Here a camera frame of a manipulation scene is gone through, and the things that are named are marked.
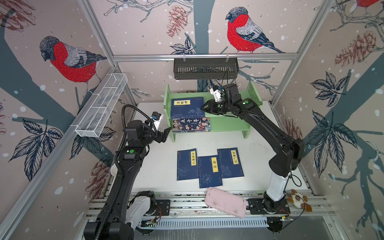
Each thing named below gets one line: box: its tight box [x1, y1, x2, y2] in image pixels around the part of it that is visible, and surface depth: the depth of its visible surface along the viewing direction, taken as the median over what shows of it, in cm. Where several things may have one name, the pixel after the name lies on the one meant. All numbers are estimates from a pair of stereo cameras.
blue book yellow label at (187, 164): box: [177, 148, 199, 181], surface depth 90 cm
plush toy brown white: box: [287, 189, 313, 212], surface depth 75 cm
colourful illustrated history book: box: [172, 117, 211, 133], surface depth 91 cm
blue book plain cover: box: [217, 147, 245, 179], surface depth 90 cm
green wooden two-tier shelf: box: [240, 81, 263, 106], surface depth 80 cm
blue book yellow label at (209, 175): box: [197, 155, 223, 189], surface depth 86 cm
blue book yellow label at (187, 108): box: [171, 97, 205, 119], surface depth 81 cm
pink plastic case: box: [204, 187, 247, 218], surface depth 75 cm
